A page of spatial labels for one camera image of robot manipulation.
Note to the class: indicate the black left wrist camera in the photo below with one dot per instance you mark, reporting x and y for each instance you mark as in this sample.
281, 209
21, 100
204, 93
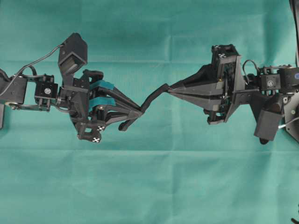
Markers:
73, 54

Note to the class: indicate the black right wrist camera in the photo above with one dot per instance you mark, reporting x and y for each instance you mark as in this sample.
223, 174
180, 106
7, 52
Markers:
268, 111

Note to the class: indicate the green table cloth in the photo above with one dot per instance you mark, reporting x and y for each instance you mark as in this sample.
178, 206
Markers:
170, 166

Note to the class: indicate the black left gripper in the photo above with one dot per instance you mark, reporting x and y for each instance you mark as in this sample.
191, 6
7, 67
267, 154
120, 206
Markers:
92, 102

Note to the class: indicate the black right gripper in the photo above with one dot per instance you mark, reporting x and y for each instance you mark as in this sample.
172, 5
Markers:
224, 75

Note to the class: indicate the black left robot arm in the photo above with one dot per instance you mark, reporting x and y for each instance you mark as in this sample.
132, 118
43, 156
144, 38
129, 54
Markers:
36, 93

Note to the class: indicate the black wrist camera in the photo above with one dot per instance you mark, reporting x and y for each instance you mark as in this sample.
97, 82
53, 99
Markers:
268, 111
73, 54

